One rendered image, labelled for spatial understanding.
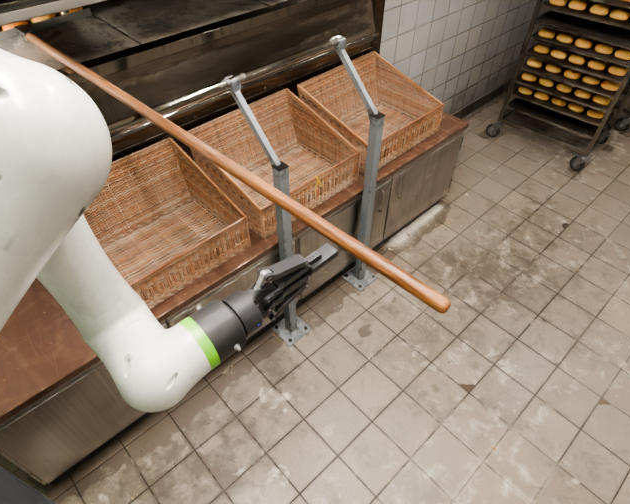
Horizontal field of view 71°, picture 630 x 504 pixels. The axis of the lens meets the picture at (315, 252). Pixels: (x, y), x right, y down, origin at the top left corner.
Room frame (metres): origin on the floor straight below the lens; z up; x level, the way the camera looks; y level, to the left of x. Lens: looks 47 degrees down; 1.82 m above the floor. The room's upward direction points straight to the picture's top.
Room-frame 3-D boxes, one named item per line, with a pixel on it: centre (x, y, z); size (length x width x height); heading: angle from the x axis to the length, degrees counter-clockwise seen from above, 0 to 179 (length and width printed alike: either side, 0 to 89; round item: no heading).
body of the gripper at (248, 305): (0.46, 0.10, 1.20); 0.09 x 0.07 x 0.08; 134
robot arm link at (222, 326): (0.41, 0.16, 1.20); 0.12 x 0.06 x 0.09; 44
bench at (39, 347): (1.49, 0.25, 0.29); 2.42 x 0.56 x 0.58; 133
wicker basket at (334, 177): (1.60, 0.16, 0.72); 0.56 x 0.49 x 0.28; 134
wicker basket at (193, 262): (1.18, 0.61, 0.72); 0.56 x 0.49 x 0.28; 134
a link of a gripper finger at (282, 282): (0.51, 0.06, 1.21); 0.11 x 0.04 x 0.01; 134
